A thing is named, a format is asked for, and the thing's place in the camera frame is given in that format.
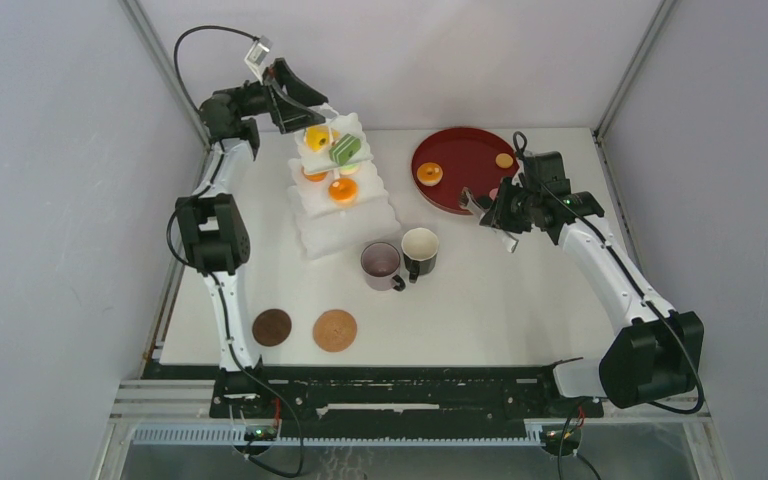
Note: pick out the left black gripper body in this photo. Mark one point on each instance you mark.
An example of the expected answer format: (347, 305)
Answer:
(276, 73)

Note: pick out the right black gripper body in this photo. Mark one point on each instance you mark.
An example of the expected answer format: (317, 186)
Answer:
(513, 211)

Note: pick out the yellow cake slice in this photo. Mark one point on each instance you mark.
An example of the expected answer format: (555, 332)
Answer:
(319, 137)

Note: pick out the green striped cake slice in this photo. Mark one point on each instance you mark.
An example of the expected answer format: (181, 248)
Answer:
(344, 149)

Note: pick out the metal tongs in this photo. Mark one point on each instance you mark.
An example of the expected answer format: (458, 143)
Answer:
(468, 202)

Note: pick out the red round tray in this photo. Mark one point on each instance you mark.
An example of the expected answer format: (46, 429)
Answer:
(467, 157)

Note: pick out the green donut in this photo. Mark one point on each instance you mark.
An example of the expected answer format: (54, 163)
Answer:
(350, 169)

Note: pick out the orange donut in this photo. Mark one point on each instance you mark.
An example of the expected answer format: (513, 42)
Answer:
(343, 191)

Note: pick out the white tiered dessert stand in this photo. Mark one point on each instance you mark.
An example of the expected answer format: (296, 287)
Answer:
(325, 228)

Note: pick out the black mug white inside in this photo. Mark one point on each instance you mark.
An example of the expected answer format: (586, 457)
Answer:
(420, 247)

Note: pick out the purple mug black handle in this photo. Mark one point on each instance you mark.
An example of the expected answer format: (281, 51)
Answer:
(381, 265)

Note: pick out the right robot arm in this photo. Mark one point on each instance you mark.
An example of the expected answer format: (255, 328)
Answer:
(655, 355)

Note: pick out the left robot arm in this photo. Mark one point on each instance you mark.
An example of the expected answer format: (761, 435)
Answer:
(215, 240)

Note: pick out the tan macaron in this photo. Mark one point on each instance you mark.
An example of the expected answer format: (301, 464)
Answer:
(504, 160)

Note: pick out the orange cream cupcake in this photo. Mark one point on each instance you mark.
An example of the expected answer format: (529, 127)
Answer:
(429, 174)

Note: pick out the dark brown coaster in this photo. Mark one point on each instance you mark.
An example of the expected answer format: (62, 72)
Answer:
(271, 327)

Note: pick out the light brown coaster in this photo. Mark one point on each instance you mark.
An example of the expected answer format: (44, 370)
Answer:
(335, 330)

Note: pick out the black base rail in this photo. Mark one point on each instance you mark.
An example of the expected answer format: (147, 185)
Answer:
(388, 403)

